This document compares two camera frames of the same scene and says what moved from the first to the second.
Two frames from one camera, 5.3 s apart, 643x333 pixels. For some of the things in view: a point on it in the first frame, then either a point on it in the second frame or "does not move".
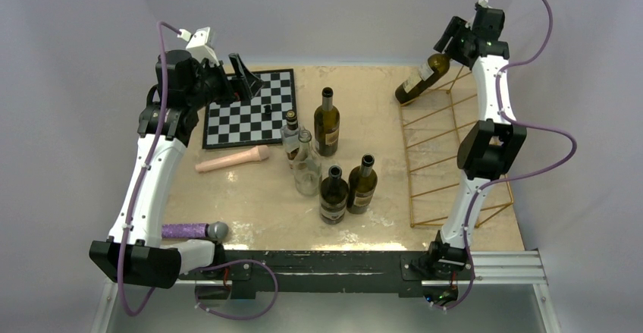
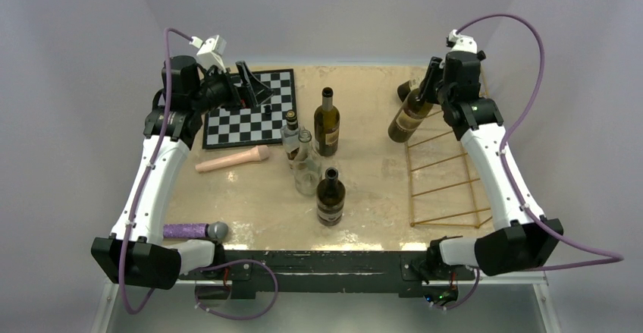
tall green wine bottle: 327,119 does not move
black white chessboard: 254,122 does not move
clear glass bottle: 307,169 does not move
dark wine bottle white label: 333,197 does not move
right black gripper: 456,27 to 437,67
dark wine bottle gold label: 362,184 to 409,117
